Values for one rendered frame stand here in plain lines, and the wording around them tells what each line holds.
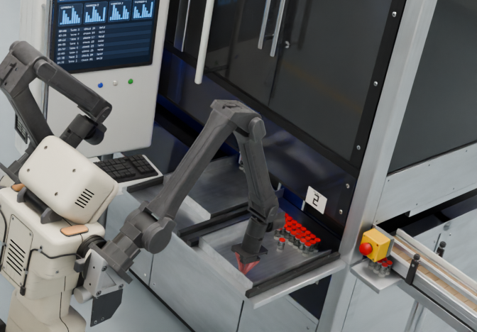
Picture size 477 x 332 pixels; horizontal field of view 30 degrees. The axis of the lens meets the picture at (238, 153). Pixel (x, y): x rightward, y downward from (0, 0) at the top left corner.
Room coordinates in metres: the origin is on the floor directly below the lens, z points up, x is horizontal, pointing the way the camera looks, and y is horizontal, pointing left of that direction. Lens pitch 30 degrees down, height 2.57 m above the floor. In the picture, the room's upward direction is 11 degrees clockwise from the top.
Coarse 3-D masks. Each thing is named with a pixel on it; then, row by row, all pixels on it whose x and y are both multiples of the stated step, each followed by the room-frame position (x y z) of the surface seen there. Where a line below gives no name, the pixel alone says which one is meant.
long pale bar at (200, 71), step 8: (208, 0) 2.83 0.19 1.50; (208, 8) 2.83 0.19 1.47; (208, 16) 2.83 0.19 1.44; (208, 24) 2.83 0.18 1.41; (208, 32) 2.83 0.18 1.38; (200, 48) 2.83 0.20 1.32; (200, 56) 2.83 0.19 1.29; (200, 64) 2.83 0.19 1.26; (200, 72) 2.83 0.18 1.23; (208, 72) 2.86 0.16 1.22; (200, 80) 2.83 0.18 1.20
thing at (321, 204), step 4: (308, 188) 2.50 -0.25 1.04; (308, 192) 2.50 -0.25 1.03; (312, 192) 2.49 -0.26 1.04; (316, 192) 2.48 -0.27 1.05; (308, 196) 2.50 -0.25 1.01; (312, 196) 2.49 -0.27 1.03; (320, 196) 2.46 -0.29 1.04; (308, 200) 2.49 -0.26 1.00; (312, 200) 2.48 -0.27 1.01; (320, 200) 2.46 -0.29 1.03; (324, 200) 2.45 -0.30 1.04; (312, 204) 2.48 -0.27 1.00; (320, 204) 2.46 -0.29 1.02; (324, 204) 2.45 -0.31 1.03; (316, 208) 2.47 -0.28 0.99; (320, 208) 2.46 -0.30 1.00; (324, 208) 2.44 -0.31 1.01
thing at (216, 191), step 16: (224, 160) 2.81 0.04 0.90; (208, 176) 2.72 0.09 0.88; (224, 176) 2.74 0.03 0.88; (240, 176) 2.76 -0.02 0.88; (192, 192) 2.59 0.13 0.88; (208, 192) 2.61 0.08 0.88; (224, 192) 2.63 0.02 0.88; (240, 192) 2.65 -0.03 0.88; (192, 208) 2.50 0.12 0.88; (208, 208) 2.52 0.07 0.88; (224, 208) 2.53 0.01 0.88; (240, 208) 2.53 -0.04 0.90
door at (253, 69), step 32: (192, 0) 3.01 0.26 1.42; (224, 0) 2.90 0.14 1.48; (256, 0) 2.79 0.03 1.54; (288, 0) 2.69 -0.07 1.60; (192, 32) 2.99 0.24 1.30; (224, 32) 2.88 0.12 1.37; (256, 32) 2.77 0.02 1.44; (224, 64) 2.86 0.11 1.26; (256, 64) 2.75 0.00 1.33; (256, 96) 2.73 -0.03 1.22
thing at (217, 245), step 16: (240, 224) 2.42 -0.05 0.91; (208, 240) 2.32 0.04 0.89; (224, 240) 2.35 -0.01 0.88; (240, 240) 2.36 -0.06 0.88; (272, 240) 2.40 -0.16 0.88; (224, 256) 2.26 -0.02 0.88; (272, 256) 2.31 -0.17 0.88; (288, 256) 2.33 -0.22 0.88; (304, 256) 2.34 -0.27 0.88; (320, 256) 2.33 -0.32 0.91; (240, 272) 2.16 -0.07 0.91; (256, 272) 2.21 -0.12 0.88; (272, 272) 2.23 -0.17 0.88
